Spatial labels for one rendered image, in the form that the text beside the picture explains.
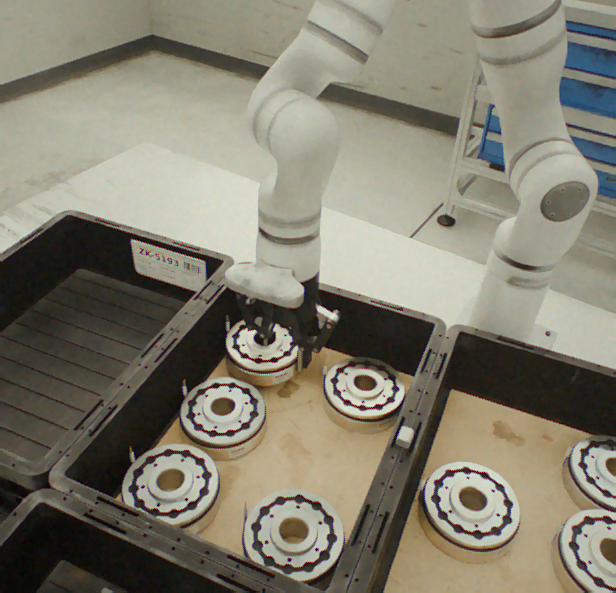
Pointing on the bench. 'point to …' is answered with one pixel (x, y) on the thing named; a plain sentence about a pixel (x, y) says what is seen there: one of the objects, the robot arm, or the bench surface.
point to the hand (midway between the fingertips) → (286, 352)
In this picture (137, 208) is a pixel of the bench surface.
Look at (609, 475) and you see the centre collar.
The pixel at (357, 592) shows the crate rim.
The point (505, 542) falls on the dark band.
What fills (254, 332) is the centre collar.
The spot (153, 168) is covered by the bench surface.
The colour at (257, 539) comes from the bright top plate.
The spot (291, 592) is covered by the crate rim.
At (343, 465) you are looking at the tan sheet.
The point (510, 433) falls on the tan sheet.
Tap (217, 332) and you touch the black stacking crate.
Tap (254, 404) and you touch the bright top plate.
